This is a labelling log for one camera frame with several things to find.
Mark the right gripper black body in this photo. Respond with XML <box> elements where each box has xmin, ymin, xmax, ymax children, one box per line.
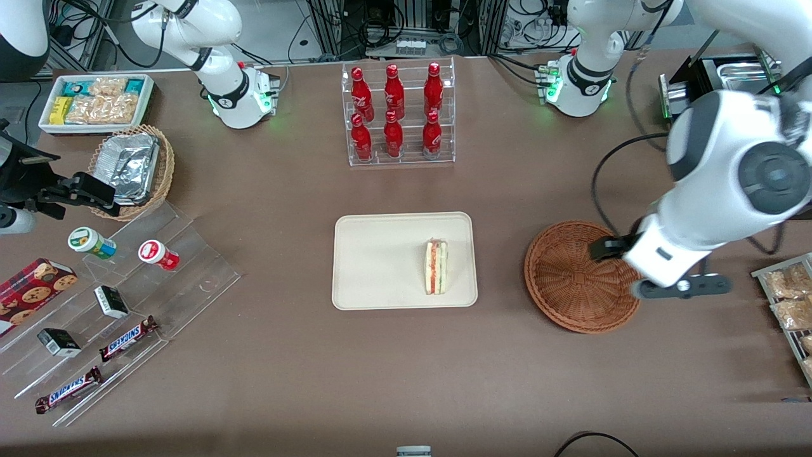
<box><xmin>0</xmin><ymin>119</ymin><xmax>64</xmax><ymax>220</ymax></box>

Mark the triangle sandwich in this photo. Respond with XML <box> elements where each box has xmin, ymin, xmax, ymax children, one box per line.
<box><xmin>424</xmin><ymin>238</ymin><xmax>449</xmax><ymax>296</ymax></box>

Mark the large round brown wicker basket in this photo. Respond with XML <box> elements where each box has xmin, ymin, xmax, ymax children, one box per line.
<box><xmin>524</xmin><ymin>220</ymin><xmax>644</xmax><ymax>334</ymax></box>

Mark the small light wicker basket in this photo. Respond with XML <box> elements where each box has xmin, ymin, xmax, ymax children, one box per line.
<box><xmin>88</xmin><ymin>124</ymin><xmax>176</xmax><ymax>222</ymax></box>

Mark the beige plastic tray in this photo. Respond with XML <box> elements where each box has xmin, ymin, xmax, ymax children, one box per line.
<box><xmin>332</xmin><ymin>211</ymin><xmax>478</xmax><ymax>311</ymax></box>

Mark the stack of foil trays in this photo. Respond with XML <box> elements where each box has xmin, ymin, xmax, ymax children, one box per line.
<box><xmin>95</xmin><ymin>133</ymin><xmax>160</xmax><ymax>206</ymax></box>

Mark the green lid snack cup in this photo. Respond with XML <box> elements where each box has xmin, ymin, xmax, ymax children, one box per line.
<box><xmin>68</xmin><ymin>227</ymin><xmax>117</xmax><ymax>260</ymax></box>

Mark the yellow snack package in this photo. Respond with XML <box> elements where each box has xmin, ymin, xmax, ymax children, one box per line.
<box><xmin>49</xmin><ymin>96</ymin><xmax>74</xmax><ymax>126</ymax></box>

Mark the clear bag of rice crackers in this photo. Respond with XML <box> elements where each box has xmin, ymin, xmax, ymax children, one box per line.
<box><xmin>65</xmin><ymin>94</ymin><xmax>141</xmax><ymax>125</ymax></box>
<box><xmin>89</xmin><ymin>77</ymin><xmax>129</xmax><ymax>97</ymax></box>

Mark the red lid snack cup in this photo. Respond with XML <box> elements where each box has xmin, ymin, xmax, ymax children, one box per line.
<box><xmin>138</xmin><ymin>239</ymin><xmax>180</xmax><ymax>272</ymax></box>

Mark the white plastic snack bin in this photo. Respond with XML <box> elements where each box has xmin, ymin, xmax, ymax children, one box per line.
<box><xmin>38</xmin><ymin>73</ymin><xmax>156</xmax><ymax>136</ymax></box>

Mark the small black box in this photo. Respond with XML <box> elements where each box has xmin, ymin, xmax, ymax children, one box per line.
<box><xmin>37</xmin><ymin>328</ymin><xmax>82</xmax><ymax>357</ymax></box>
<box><xmin>94</xmin><ymin>285</ymin><xmax>129</xmax><ymax>319</ymax></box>

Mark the red plaid cookie box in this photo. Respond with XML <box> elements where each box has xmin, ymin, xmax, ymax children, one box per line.
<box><xmin>0</xmin><ymin>258</ymin><xmax>79</xmax><ymax>338</ymax></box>

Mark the clear acrylic stepped display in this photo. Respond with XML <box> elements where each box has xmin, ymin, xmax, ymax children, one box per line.
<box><xmin>0</xmin><ymin>200</ymin><xmax>242</xmax><ymax>427</ymax></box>

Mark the Snickers chocolate bar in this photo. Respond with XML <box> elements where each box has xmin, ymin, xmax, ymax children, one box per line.
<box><xmin>98</xmin><ymin>315</ymin><xmax>159</xmax><ymax>363</ymax></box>
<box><xmin>35</xmin><ymin>366</ymin><xmax>103</xmax><ymax>414</ymax></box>

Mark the steel food pan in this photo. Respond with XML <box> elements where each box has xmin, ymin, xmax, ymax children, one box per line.
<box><xmin>716</xmin><ymin>56</ymin><xmax>780</xmax><ymax>91</ymax></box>

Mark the red cola bottle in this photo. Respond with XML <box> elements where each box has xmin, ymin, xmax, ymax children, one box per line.
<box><xmin>384</xmin><ymin>63</ymin><xmax>405</xmax><ymax>120</ymax></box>
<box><xmin>383</xmin><ymin>110</ymin><xmax>405</xmax><ymax>159</ymax></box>
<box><xmin>424</xmin><ymin>62</ymin><xmax>444</xmax><ymax>118</ymax></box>
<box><xmin>422</xmin><ymin>110</ymin><xmax>443</xmax><ymax>159</ymax></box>
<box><xmin>350</xmin><ymin>66</ymin><xmax>375</xmax><ymax>123</ymax></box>
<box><xmin>350</xmin><ymin>113</ymin><xmax>374</xmax><ymax>162</ymax></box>

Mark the clear acrylic bottle rack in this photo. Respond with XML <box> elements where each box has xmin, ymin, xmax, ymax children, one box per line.
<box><xmin>341</xmin><ymin>56</ymin><xmax>456</xmax><ymax>168</ymax></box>

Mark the aluminium equipment rack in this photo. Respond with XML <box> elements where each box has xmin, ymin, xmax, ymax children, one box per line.
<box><xmin>308</xmin><ymin>0</ymin><xmax>508</xmax><ymax>58</ymax></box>

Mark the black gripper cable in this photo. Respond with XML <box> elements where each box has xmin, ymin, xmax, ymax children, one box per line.
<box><xmin>591</xmin><ymin>132</ymin><xmax>670</xmax><ymax>237</ymax></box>

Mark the black looped table cable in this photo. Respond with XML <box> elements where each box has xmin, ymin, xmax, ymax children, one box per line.
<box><xmin>554</xmin><ymin>432</ymin><xmax>639</xmax><ymax>457</ymax></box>

